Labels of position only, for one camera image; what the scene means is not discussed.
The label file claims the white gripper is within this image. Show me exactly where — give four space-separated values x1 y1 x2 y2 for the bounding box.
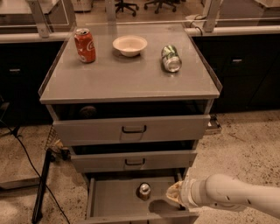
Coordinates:
165 178 204 208

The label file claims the orange soda can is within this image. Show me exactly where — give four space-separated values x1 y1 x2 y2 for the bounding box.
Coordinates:
138 183 151 200

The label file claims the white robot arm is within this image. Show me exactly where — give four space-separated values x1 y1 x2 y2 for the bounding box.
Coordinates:
166 174 280 219

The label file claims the middle grey drawer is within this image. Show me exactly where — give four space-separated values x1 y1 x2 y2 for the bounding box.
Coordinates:
70 141 197 173

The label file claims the grey drawer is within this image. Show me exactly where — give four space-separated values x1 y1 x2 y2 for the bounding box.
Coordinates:
79 169 199 224
47 100 213 146
70 141 197 173

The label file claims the bottom grey drawer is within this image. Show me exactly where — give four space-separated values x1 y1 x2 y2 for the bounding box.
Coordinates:
79 169 199 224

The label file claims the top grey drawer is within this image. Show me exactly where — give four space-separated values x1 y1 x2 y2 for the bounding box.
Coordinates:
47 100 213 146

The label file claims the grey drawer cabinet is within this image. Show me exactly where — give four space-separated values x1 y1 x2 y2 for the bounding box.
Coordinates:
38 23 223 224

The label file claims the dark round object in drawer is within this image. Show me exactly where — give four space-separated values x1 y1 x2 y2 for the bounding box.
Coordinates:
78 106 97 119

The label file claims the green soda can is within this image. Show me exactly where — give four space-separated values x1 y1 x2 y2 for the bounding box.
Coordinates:
161 45 182 73

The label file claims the red soda can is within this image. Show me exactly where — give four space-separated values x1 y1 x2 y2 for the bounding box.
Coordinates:
74 28 95 63

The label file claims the black floor stand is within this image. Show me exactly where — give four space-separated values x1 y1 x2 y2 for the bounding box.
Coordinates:
31 148 53 224

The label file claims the white bowl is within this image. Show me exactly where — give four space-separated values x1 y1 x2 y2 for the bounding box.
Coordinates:
113 35 148 57

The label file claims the black office chair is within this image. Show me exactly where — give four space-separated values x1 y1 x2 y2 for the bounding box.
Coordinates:
115 0 139 17
143 0 177 14

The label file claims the black floor cable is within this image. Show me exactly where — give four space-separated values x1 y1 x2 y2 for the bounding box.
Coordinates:
0 119 72 224

